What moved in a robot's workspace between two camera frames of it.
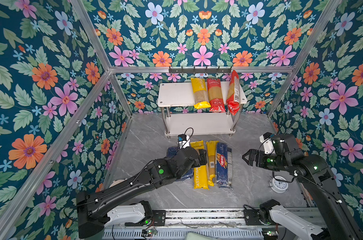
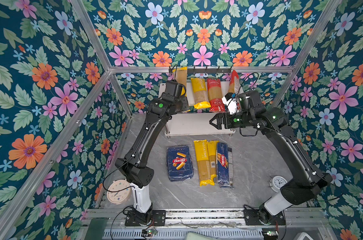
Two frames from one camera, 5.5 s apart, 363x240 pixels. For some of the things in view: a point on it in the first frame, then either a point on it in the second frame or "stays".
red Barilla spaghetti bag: [215, 95] stays
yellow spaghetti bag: [211, 145] stays
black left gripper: [203, 161] → [185, 103]
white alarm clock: [278, 186] stays
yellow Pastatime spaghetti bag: [201, 174] → [181, 76]
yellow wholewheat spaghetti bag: [201, 99] stays
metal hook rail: [200, 71] stays
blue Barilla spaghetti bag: [222, 177] stays
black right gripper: [259, 154] → [225, 116]
